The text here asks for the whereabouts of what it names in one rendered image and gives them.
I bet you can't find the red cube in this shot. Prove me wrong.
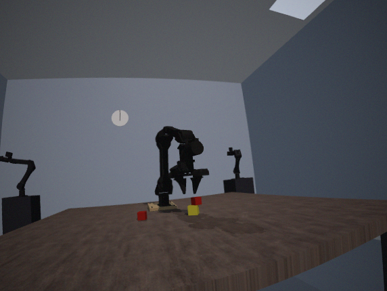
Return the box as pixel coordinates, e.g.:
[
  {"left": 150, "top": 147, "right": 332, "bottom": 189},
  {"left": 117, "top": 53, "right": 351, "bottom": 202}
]
[
  {"left": 137, "top": 211, "right": 147, "bottom": 221},
  {"left": 191, "top": 197, "right": 202, "bottom": 205}
]

